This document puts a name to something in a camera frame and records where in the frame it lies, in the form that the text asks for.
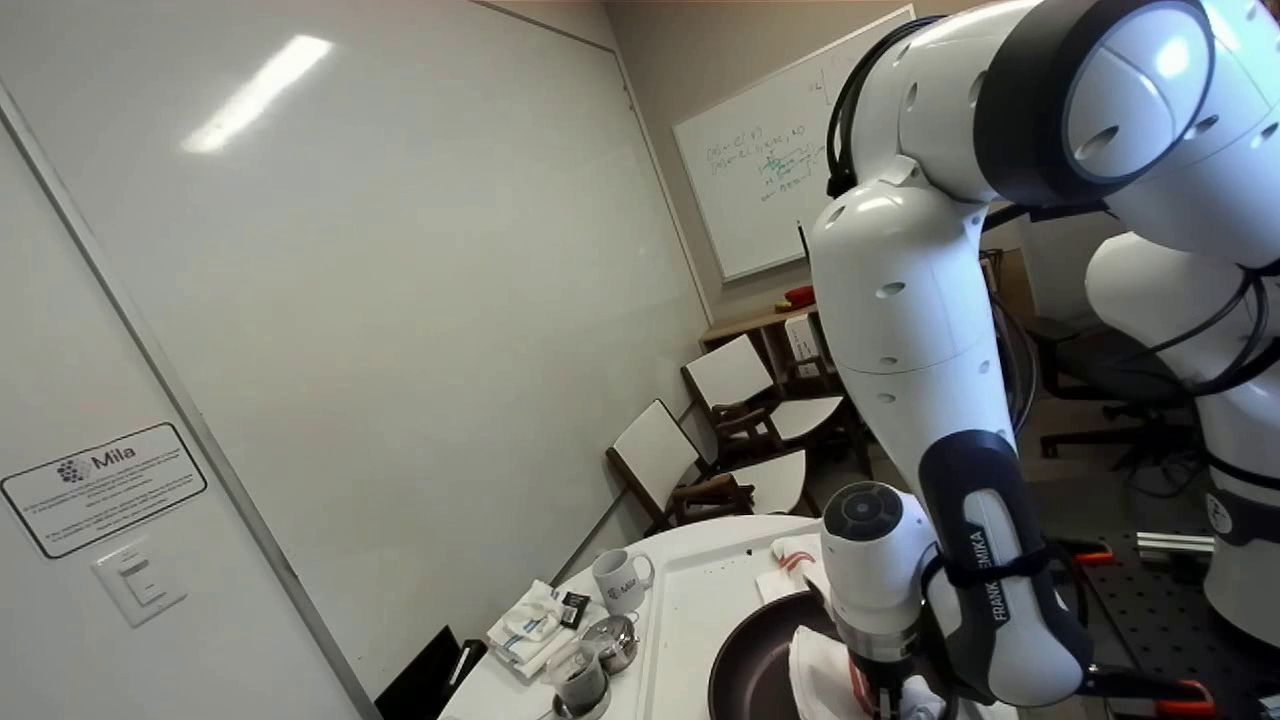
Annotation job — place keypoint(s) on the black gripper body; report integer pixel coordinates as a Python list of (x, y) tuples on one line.
[(882, 673)]

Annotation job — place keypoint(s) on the small white red-striped towel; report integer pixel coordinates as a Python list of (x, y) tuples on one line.
[(817, 673)]

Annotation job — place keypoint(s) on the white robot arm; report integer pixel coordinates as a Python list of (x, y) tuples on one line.
[(906, 334)]

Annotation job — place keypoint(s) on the black frying pan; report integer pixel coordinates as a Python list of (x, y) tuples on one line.
[(755, 662)]

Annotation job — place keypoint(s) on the white plastic tray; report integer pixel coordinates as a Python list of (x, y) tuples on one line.
[(695, 584)]

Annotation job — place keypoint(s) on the shiny steel pot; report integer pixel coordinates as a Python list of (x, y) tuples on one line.
[(608, 643)]

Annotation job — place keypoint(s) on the white mug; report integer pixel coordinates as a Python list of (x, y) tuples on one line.
[(623, 582)]

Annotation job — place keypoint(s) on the black perforated board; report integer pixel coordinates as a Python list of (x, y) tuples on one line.
[(1163, 613)]

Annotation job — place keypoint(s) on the dark metal bowl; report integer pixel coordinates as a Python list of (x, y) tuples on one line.
[(582, 691)]

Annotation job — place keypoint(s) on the wooden chair white seat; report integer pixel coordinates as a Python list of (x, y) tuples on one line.
[(656, 459), (728, 372)]

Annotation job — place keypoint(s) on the small black box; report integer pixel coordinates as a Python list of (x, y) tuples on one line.
[(573, 610)]

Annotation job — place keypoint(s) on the silver metal bar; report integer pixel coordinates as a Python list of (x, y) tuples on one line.
[(1172, 543)]

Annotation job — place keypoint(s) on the black office chair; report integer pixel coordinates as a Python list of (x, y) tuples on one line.
[(1112, 385)]

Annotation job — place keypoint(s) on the small framed whiteboard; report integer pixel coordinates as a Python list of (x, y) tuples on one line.
[(744, 174)]

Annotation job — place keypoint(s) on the large glossy wall whiteboard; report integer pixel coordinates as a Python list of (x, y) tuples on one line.
[(401, 266)]

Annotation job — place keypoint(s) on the white light switch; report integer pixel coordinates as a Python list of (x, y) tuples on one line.
[(139, 582)]

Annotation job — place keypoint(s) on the white wall sign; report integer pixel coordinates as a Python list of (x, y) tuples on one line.
[(100, 488)]

